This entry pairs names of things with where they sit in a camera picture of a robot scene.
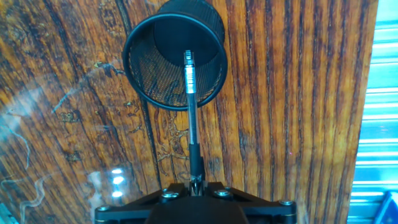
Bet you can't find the black mesh pen holder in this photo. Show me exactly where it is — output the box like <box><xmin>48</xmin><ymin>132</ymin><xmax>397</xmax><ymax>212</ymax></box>
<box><xmin>122</xmin><ymin>0</ymin><xmax>229</xmax><ymax>112</ymax></box>

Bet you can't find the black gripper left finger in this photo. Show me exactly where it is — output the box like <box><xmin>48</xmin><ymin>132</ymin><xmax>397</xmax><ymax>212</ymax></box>
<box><xmin>95</xmin><ymin>182</ymin><xmax>196</xmax><ymax>224</ymax></box>

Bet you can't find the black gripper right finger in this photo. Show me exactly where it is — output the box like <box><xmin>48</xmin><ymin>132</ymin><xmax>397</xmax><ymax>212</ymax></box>
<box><xmin>197</xmin><ymin>181</ymin><xmax>298</xmax><ymax>224</ymax></box>

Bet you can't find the clear black gel pen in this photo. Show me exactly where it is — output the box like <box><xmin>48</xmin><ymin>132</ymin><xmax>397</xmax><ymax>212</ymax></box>
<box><xmin>183</xmin><ymin>49</ymin><xmax>206</xmax><ymax>188</ymax></box>

